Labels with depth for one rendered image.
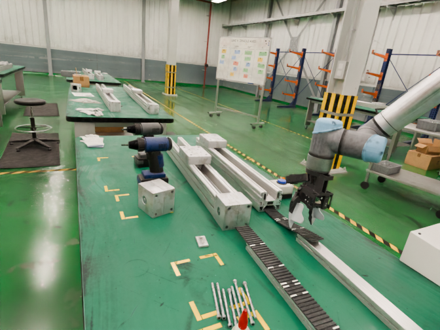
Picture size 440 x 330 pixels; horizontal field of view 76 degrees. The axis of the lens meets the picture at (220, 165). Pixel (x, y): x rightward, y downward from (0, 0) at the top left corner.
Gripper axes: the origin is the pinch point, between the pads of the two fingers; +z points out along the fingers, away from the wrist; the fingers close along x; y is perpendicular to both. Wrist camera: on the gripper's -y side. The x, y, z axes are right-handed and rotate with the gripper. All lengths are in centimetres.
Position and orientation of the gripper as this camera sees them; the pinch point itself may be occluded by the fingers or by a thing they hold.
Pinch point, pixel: (300, 222)
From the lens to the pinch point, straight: 100.7
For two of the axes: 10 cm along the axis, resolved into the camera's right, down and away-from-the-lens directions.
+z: -1.1, 9.4, 3.3
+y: 3.8, 3.5, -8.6
